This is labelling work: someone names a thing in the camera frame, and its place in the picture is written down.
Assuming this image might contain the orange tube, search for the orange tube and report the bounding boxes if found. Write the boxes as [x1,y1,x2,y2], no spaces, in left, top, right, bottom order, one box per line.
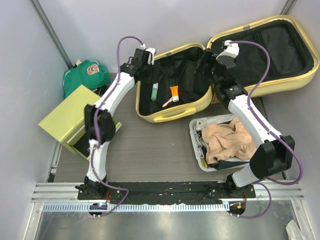
[170,85,180,103]

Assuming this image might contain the yellow hard-shell suitcase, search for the yellow hard-shell suitcase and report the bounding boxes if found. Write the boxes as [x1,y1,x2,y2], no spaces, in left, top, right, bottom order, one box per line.
[135,15,320,123]

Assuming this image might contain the white plastic mesh basket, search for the white plastic mesh basket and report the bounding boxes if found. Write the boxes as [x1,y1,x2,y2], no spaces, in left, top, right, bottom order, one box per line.
[189,114,257,172]

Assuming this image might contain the beige sock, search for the beige sock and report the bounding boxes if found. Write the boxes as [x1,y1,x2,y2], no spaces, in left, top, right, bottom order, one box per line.
[201,117,257,164]

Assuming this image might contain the yellow-green drawer box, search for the yellow-green drawer box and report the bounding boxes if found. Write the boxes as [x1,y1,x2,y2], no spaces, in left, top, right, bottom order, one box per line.
[38,84,123,162]

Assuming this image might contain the yellow-green shirt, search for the yellow-green shirt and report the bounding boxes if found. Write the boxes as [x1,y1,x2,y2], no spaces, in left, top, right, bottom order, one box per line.
[200,157,208,169]

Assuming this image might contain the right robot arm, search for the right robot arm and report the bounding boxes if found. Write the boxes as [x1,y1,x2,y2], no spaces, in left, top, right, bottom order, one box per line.
[195,49,295,198]

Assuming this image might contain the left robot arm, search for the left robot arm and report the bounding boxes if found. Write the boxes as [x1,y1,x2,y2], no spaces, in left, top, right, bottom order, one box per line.
[75,45,156,200]

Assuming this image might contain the green white tube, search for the green white tube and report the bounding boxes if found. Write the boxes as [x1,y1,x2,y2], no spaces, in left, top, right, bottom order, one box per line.
[150,82,159,102]

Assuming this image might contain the dark cloth under jersey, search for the dark cloth under jersey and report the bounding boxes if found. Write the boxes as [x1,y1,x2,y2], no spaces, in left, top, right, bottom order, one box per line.
[92,84,110,97]

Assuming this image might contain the green jersey with G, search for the green jersey with G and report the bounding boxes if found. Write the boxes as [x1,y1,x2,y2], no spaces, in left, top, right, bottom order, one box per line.
[62,60,111,99]

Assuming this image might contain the white crumpled plastic bag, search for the white crumpled plastic bag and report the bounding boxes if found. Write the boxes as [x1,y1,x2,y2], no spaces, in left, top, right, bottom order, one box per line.
[285,220,306,240]

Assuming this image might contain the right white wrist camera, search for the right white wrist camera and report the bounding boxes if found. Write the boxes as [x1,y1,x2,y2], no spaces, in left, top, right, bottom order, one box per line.
[216,40,240,60]

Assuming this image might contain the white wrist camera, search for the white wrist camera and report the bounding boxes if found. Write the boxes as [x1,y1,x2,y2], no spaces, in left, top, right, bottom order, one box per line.
[140,43,156,65]
[216,40,240,60]

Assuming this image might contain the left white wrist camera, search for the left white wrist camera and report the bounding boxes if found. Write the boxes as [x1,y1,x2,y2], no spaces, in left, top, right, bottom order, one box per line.
[140,43,156,65]

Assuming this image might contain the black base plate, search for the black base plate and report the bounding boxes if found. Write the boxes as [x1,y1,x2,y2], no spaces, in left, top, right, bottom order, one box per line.
[75,181,256,205]

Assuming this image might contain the white slotted cable duct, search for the white slotted cable duct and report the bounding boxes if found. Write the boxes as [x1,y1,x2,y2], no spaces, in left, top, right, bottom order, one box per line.
[42,201,230,213]

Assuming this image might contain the aluminium rail frame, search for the aluminium rail frame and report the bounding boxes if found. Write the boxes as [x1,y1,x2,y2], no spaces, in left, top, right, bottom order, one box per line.
[24,139,316,240]

